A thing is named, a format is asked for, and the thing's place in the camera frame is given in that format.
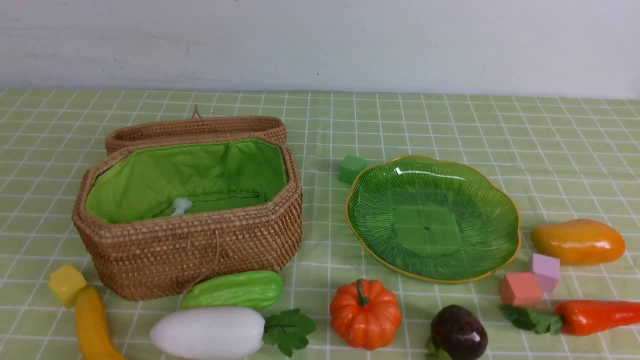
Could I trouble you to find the orange toy pumpkin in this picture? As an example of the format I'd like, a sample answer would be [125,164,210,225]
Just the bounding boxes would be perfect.
[329,278,402,351]

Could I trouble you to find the orange toy carrot with leaves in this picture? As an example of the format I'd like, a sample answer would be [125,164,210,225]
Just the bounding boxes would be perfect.
[499,299,640,337]

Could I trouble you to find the green foam cube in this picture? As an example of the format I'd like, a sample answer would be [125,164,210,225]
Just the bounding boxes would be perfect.
[338,154,368,185]

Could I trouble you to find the pink foam cube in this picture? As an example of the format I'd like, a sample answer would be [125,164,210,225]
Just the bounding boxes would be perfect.
[531,253,562,294]

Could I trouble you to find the yellow toy banana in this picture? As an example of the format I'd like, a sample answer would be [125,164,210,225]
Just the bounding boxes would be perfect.
[74,285,125,360]

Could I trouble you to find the yellow foam cube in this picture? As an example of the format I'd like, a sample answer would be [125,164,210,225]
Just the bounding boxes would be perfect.
[48,264,88,309]

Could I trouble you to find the woven wicker basket lid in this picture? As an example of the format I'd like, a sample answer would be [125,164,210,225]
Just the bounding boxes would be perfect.
[104,105,288,155]

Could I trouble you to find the white toy radish with leaves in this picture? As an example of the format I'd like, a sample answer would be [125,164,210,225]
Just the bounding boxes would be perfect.
[150,306,317,360]

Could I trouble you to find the yellow orange toy mango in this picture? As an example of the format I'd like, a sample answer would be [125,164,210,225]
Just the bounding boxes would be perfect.
[530,218,627,266]

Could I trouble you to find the dark purple toy mangosteen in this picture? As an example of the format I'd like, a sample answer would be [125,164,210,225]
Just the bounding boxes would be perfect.
[426,304,489,360]

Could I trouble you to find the green checkered tablecloth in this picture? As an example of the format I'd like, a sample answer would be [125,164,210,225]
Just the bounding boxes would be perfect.
[0,88,640,360]

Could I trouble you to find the green toy cucumber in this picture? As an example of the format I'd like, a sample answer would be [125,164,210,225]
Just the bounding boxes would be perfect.
[180,269,284,310]

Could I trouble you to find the woven wicker basket green lining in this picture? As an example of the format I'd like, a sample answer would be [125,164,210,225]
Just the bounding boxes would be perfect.
[71,136,303,301]

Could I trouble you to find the salmon foam cube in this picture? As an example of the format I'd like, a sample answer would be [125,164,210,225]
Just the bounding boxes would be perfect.
[498,272,543,307]

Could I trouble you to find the green glass leaf plate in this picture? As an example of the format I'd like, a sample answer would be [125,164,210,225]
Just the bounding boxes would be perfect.
[345,155,523,284]

